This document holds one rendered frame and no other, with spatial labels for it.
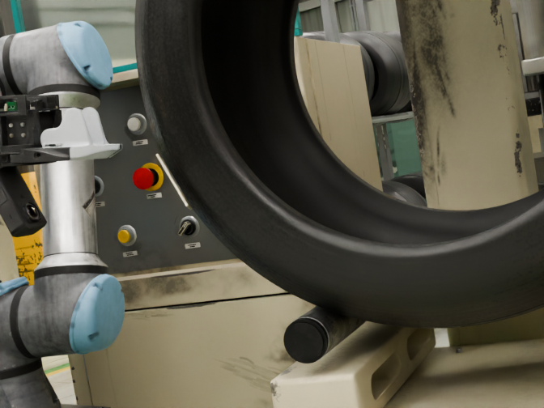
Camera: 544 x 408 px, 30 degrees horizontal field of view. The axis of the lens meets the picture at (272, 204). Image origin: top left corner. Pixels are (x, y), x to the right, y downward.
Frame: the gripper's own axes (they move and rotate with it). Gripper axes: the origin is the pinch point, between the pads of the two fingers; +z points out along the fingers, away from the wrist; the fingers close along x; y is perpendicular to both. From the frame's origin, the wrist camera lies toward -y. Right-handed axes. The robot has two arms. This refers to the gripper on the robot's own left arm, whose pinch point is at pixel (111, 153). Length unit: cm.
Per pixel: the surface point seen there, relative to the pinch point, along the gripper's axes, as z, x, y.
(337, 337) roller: 28.4, -7.5, -18.6
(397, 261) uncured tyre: 36.1, -12.8, -10.1
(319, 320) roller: 27.4, -10.0, -16.5
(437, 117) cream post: 32.4, 25.9, 2.0
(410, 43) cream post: 29.4, 25.8, 11.5
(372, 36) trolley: -78, 415, 38
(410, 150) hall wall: -211, 1074, -55
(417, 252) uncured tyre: 38.0, -12.9, -9.3
